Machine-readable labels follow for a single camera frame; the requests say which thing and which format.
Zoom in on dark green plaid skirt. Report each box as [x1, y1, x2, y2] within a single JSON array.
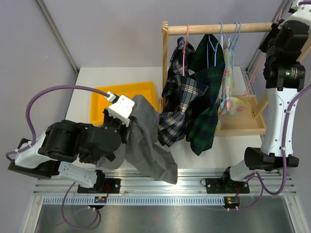
[[186, 34, 225, 156]]

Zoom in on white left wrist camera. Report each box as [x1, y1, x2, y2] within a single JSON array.
[[105, 91, 136, 126]]

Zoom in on pastel floral garment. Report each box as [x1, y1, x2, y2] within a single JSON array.
[[214, 35, 246, 136]]

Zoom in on pink wire hanger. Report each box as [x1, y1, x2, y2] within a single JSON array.
[[244, 9, 283, 96], [182, 24, 190, 76]]

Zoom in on navy white plaid skirt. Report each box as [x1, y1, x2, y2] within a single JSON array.
[[158, 37, 208, 147]]

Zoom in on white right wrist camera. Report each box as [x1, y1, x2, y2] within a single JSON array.
[[288, 0, 311, 14]]

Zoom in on wooden clothes rack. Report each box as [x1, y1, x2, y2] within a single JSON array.
[[159, 21, 311, 137]]

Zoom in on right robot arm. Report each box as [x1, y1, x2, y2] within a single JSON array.
[[219, 0, 311, 195]]

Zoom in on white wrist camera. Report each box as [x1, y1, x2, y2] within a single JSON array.
[[105, 91, 136, 126], [288, 0, 311, 14]]

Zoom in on grey pleated skirt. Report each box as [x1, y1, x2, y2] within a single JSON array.
[[96, 95, 178, 184]]

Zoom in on yellow plastic tray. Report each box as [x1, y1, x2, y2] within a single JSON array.
[[89, 81, 160, 127]]

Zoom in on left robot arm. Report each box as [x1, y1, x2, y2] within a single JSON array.
[[8, 110, 132, 193]]

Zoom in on aluminium mounting rail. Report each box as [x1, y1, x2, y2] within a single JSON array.
[[33, 167, 298, 207]]

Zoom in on blue wire hanger left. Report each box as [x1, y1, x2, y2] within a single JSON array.
[[207, 23, 224, 68]]

